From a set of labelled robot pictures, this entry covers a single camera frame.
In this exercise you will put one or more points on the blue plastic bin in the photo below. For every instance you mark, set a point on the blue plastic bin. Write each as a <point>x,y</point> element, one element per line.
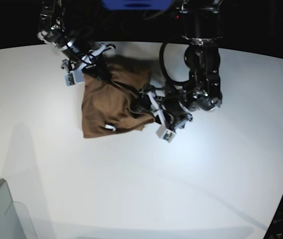
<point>137,4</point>

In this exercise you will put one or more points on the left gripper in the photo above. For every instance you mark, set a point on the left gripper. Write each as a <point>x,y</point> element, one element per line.
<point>164,105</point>

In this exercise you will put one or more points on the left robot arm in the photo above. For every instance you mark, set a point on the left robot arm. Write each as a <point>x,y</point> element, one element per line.
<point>202,23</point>

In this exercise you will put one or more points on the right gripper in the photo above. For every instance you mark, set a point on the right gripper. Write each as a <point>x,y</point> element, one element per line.
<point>91,60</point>

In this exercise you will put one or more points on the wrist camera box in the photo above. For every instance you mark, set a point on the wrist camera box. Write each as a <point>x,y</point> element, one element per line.
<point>74,77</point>
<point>165,134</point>

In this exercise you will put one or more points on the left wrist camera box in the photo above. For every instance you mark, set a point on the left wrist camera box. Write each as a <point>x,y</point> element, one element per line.
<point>165,134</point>

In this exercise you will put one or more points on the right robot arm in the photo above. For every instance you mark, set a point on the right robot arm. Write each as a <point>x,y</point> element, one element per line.
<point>52,29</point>

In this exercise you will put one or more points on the grey box at table corner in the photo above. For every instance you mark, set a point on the grey box at table corner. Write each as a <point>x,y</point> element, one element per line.
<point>15,220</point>

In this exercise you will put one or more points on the power strip with red light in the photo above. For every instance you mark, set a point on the power strip with red light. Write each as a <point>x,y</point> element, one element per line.
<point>175,15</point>

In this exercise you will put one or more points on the brown t-shirt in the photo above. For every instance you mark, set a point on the brown t-shirt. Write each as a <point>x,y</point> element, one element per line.
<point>111,107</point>

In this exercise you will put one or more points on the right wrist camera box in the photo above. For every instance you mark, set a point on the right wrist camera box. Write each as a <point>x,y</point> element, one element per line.
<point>74,77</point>

